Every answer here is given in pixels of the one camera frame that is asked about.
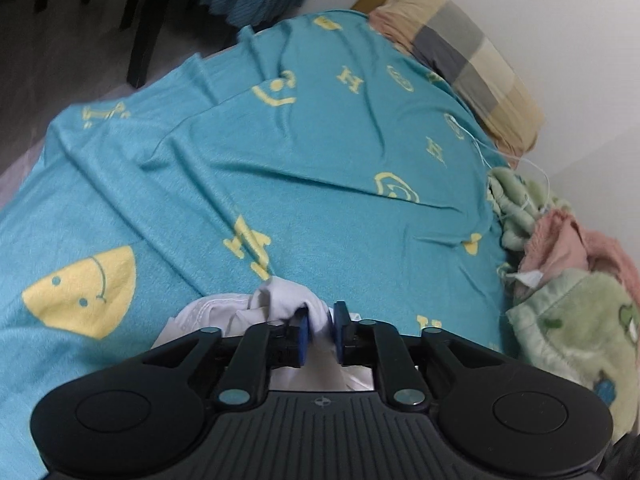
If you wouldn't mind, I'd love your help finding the teal printed bed sheet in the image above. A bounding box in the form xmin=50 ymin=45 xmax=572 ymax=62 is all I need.
xmin=0 ymin=10 xmax=526 ymax=461

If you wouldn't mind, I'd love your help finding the white shirt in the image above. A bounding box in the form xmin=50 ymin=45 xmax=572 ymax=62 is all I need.
xmin=150 ymin=280 xmax=376 ymax=393

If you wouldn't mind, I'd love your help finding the checked pillow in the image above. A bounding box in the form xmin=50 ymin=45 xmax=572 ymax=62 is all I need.
xmin=370 ymin=0 xmax=546 ymax=156

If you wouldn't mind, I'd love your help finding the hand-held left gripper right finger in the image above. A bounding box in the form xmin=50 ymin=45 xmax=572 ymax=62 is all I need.
xmin=332 ymin=301 xmax=488 ymax=408

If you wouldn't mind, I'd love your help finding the white charging cable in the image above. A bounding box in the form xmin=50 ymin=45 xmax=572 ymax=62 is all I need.
xmin=445 ymin=112 xmax=551 ymax=221

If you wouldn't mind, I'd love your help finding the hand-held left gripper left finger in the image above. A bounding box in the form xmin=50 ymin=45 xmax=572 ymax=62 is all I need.
xmin=142 ymin=312 xmax=311 ymax=406

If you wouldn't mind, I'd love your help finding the white table with black legs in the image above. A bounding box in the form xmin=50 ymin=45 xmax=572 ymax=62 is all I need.
xmin=127 ymin=0 xmax=173 ymax=89

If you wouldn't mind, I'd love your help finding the green fleece blanket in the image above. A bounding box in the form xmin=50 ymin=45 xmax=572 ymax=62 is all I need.
xmin=487 ymin=167 xmax=640 ymax=441

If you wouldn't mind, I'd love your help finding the pink fleece blanket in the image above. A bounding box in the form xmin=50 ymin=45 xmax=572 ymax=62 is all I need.
xmin=520 ymin=210 xmax=640 ymax=306

